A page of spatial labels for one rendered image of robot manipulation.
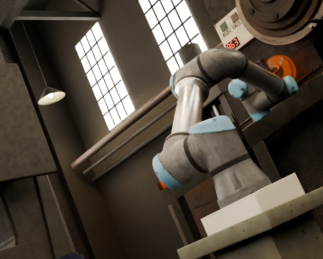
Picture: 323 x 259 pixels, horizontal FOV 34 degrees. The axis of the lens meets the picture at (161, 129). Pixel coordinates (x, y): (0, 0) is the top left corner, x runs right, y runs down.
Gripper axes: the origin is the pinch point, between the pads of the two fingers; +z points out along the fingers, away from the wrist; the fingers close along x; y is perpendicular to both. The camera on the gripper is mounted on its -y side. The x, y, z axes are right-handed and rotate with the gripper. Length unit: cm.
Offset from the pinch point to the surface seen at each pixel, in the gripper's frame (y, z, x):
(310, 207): -34, -101, -43
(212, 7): 45, 24, 23
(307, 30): 5.9, -2.3, -22.8
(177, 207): -31, -12, 89
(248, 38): 19.9, 15.1, 11.6
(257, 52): 12.2, 15.2, 12.3
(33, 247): -5, -26, 217
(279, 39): 9.6, -1.3, -9.8
